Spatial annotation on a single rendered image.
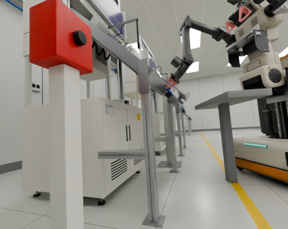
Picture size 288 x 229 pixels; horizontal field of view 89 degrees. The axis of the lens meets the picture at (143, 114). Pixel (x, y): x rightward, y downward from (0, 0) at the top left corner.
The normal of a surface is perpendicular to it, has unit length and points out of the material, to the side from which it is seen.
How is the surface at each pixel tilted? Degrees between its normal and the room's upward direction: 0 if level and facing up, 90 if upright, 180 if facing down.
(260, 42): 90
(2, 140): 90
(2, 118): 90
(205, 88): 90
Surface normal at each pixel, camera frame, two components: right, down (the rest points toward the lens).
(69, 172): 0.94, -0.09
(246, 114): -0.33, -0.06
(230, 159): -0.04, -0.08
